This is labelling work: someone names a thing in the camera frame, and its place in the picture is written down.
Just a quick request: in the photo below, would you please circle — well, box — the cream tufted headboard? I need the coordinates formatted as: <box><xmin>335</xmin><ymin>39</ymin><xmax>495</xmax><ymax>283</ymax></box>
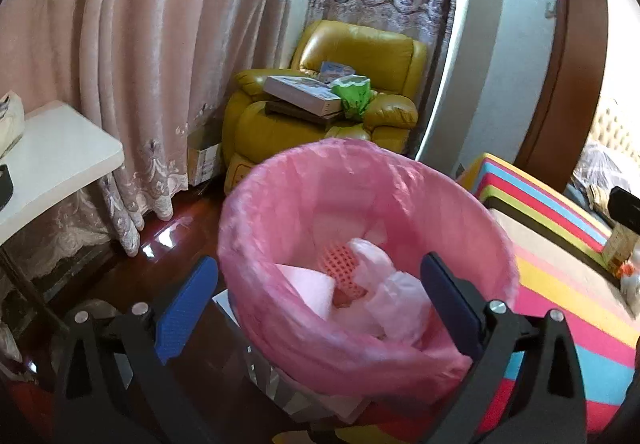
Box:
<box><xmin>590</xmin><ymin>99</ymin><xmax>640</xmax><ymax>160</ymax></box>

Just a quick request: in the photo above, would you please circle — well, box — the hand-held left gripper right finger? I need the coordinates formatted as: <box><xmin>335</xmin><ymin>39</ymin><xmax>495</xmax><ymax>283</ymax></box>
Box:
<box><xmin>420</xmin><ymin>251</ymin><xmax>588</xmax><ymax>444</ymax></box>

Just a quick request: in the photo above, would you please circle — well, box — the pink bag-lined bin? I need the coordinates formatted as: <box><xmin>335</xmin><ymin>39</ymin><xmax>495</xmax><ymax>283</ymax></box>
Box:
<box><xmin>217</xmin><ymin>139</ymin><xmax>521</xmax><ymax>397</ymax></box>

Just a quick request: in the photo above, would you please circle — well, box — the green plastic bag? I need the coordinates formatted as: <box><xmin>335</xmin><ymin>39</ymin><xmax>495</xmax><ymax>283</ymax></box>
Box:
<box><xmin>331</xmin><ymin>74</ymin><xmax>373</xmax><ymax>121</ymax></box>

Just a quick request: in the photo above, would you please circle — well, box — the cream patterned pouch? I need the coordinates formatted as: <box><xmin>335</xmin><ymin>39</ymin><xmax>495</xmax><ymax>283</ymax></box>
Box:
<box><xmin>0</xmin><ymin>91</ymin><xmax>26</xmax><ymax>160</ymax></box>

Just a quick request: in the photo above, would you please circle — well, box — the cardboard box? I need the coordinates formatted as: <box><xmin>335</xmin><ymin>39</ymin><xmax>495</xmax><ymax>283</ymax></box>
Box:
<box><xmin>187</xmin><ymin>124</ymin><xmax>223</xmax><ymax>186</ymax></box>

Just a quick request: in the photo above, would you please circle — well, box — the brown wooden door frame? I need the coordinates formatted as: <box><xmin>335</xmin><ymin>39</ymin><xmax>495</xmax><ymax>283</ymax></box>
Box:
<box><xmin>515</xmin><ymin>0</ymin><xmax>608</xmax><ymax>190</ymax></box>

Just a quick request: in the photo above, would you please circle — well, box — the cream orange carton box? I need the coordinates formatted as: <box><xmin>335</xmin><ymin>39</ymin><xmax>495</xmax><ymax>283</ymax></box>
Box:
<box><xmin>601</xmin><ymin>223</ymin><xmax>640</xmax><ymax>271</ymax></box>

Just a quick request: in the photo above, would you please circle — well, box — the brown flat box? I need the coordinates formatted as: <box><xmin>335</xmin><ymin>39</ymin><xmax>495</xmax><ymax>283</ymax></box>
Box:
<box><xmin>265</xmin><ymin>100</ymin><xmax>346</xmax><ymax>127</ymax></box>

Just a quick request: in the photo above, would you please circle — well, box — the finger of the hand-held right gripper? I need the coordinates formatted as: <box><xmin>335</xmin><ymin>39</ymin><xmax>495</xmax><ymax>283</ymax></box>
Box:
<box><xmin>609</xmin><ymin>186</ymin><xmax>640</xmax><ymax>227</ymax></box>

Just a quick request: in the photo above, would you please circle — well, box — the white plastic bag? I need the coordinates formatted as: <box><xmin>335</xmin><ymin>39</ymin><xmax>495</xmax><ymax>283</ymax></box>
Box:
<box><xmin>350</xmin><ymin>238</ymin><xmax>435</xmax><ymax>344</ymax></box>

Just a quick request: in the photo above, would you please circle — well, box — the yellow leather armchair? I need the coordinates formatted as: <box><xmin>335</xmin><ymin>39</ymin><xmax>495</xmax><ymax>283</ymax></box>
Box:
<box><xmin>221</xmin><ymin>20</ymin><xmax>428</xmax><ymax>197</ymax></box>

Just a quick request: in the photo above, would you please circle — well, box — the white side table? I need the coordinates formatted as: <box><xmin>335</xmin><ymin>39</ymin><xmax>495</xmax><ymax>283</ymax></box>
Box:
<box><xmin>0</xmin><ymin>99</ymin><xmax>126</xmax><ymax>245</ymax></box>

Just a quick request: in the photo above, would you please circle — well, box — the white orange wrapper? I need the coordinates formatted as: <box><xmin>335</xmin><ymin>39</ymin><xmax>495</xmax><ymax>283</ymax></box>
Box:
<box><xmin>620</xmin><ymin>258</ymin><xmax>640</xmax><ymax>301</ymax></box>

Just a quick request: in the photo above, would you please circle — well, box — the blue white packet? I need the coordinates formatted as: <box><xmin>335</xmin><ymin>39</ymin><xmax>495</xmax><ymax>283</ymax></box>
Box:
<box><xmin>319</xmin><ymin>61</ymin><xmax>353</xmax><ymax>85</ymax></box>

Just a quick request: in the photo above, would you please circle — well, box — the black tall object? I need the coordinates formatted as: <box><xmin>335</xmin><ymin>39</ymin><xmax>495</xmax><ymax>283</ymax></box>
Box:
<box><xmin>0</xmin><ymin>164</ymin><xmax>14</xmax><ymax>211</ymax></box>

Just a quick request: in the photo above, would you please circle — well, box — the white flat box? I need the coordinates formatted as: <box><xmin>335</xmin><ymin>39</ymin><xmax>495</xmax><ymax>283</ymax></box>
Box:
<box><xmin>263</xmin><ymin>75</ymin><xmax>346</xmax><ymax>117</ymax></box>

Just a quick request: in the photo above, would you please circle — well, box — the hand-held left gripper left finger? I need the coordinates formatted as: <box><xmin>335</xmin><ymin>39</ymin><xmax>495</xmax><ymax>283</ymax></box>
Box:
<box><xmin>52</xmin><ymin>255</ymin><xmax>221</xmax><ymax>444</ymax></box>

